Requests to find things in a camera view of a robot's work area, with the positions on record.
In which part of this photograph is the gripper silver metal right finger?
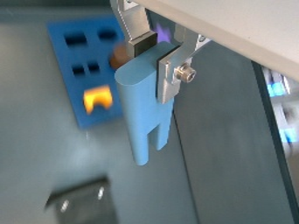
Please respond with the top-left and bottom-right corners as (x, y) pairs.
(156, 24), (211, 104)

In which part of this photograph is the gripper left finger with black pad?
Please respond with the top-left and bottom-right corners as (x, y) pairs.
(109, 0), (157, 58)

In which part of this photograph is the light blue square-circle object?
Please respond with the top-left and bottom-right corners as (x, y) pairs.
(115, 42), (173, 165)

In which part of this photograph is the black curved fixture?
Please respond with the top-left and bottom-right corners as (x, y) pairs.
(44, 177), (117, 224)

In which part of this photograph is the purple star block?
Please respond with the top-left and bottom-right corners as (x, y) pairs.
(153, 24), (171, 42)

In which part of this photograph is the brown cylinder block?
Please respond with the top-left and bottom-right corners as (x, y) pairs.
(109, 43), (131, 69)

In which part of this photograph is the blue shape-sorter base block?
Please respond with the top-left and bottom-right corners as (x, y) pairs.
(47, 16), (124, 129)

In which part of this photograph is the yellow arch block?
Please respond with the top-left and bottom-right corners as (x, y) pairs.
(83, 85), (113, 115)

